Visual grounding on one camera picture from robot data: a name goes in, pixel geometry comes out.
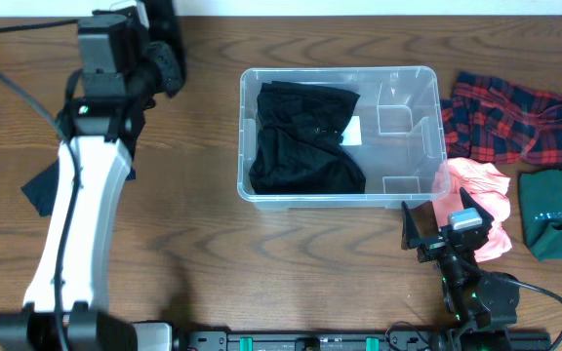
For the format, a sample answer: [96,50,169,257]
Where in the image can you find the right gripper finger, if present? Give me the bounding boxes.
[460,187,494,224]
[401,202,422,251]

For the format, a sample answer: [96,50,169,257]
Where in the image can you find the black jeans with zipper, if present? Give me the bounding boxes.
[249,81,366,195]

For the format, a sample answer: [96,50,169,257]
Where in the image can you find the dark garment with tape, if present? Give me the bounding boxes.
[21,156,132,231]

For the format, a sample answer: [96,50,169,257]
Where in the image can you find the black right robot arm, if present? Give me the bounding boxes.
[402,188,520,350]

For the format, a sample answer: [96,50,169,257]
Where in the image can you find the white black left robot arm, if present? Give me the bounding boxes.
[0,39,185,350]

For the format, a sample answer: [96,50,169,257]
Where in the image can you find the pink folded garment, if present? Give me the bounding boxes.
[432,157,512,262]

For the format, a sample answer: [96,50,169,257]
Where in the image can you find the red plaid flannel shirt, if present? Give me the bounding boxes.
[441,72,562,168]

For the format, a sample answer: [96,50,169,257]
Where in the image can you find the green folded garment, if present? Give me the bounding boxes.
[518,170,562,261]

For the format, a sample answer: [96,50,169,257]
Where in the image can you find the clear plastic storage bin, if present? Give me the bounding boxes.
[237,65,451,211]

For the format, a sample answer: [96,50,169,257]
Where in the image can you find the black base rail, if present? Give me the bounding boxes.
[134,322,552,351]

